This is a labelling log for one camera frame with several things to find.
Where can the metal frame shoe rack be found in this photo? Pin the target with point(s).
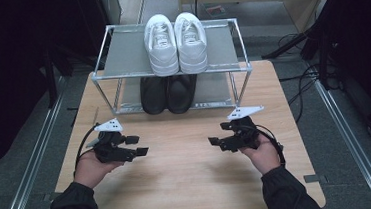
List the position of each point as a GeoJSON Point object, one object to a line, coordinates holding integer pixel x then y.
{"type": "Point", "coordinates": [126, 55]}

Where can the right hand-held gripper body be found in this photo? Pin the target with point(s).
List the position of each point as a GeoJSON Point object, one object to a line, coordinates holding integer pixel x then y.
{"type": "Point", "coordinates": [243, 138]}

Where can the small red dark object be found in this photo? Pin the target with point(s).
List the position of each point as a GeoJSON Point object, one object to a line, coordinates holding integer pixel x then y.
{"type": "Point", "coordinates": [215, 11]}

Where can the metal floor rail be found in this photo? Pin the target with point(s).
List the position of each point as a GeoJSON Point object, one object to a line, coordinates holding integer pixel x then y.
{"type": "Point", "coordinates": [353, 144]}
{"type": "Point", "coordinates": [28, 170]}

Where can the person's right hand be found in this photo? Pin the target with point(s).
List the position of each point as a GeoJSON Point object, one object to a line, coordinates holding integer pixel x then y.
{"type": "Point", "coordinates": [266, 156]}

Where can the grey cabinet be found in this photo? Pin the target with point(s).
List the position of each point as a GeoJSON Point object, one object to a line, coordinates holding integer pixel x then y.
{"type": "Point", "coordinates": [112, 6]}

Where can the grey tape strip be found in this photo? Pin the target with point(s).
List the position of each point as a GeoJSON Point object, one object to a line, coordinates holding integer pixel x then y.
{"type": "Point", "coordinates": [314, 178]}
{"type": "Point", "coordinates": [51, 197]}

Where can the white sneaker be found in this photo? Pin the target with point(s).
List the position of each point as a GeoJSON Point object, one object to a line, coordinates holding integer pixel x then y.
{"type": "Point", "coordinates": [192, 54]}
{"type": "Point", "coordinates": [163, 56]}

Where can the black slipper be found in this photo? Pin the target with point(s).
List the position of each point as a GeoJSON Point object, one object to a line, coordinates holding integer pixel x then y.
{"type": "Point", "coordinates": [181, 93]}
{"type": "Point", "coordinates": [153, 95]}

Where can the black curtain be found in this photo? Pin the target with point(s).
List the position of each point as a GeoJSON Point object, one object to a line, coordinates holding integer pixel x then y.
{"type": "Point", "coordinates": [365, 36]}
{"type": "Point", "coordinates": [3, 65]}

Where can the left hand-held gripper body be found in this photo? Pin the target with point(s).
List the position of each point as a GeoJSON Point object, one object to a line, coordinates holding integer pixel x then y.
{"type": "Point", "coordinates": [113, 153]}

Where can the person's left hand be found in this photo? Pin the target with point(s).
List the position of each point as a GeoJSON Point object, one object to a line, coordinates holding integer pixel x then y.
{"type": "Point", "coordinates": [90, 172]}

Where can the black tripod stand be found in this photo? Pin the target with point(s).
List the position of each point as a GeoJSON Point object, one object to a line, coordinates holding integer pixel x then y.
{"type": "Point", "coordinates": [289, 44]}

